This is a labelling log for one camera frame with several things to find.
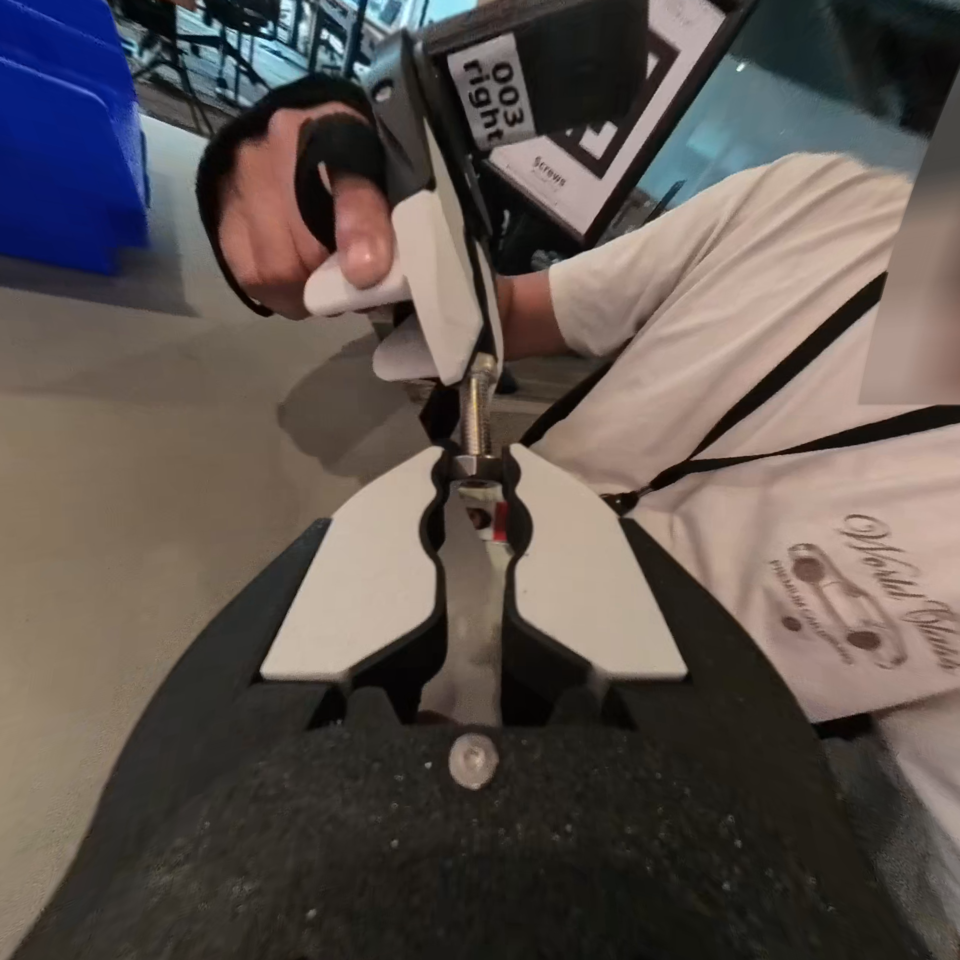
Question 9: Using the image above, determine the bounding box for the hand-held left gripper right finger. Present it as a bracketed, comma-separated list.
[501, 442, 689, 684]

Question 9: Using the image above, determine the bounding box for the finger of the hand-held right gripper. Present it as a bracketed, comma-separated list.
[467, 223, 507, 361]
[388, 152, 486, 387]

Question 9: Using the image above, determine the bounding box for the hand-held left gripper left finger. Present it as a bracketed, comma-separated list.
[258, 444, 453, 681]

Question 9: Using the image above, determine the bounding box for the steel hex bolt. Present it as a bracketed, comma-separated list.
[450, 352, 502, 485]

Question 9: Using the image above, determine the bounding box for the blue plastic bin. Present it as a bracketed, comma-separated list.
[0, 0, 151, 276]

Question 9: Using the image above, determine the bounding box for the person's right hand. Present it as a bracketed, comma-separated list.
[212, 107, 395, 320]

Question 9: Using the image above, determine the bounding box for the framed marker sign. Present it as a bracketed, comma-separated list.
[483, 0, 759, 250]

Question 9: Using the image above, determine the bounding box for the black lanyard strap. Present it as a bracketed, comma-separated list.
[521, 273, 960, 516]

